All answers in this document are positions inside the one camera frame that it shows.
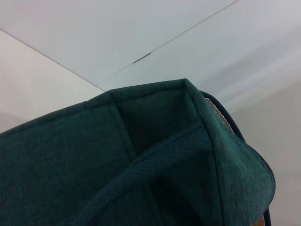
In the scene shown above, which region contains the dark teal lunch bag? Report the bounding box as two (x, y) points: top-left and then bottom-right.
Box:
(0, 78), (276, 226)

